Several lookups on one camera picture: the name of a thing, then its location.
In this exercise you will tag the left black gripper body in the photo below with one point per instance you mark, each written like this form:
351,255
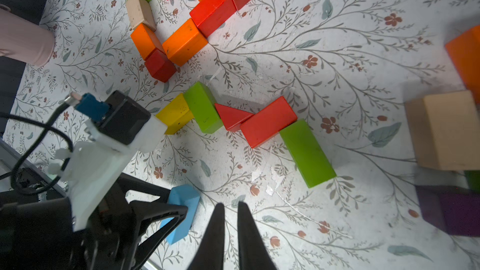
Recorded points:
112,235

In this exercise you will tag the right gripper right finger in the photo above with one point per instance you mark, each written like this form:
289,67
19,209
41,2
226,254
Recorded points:
252,251

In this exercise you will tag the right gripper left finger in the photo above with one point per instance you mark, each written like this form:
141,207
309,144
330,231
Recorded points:
210,253

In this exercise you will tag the light blue block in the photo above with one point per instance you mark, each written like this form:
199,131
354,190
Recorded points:
186,197

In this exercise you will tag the yellow block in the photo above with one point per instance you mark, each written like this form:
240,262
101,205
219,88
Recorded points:
175,115

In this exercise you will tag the small red block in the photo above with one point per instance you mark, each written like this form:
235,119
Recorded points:
159,66

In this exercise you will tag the red triangle block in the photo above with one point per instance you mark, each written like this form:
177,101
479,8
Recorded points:
232,118

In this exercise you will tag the natural wood block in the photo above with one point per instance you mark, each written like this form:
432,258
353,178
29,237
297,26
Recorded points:
445,131
139,12

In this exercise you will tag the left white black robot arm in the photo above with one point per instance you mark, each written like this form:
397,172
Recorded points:
38,235

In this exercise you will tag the pink pen cup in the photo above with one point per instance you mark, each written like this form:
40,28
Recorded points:
25,41

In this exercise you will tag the purple block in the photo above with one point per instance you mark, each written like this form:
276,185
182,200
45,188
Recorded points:
451,209

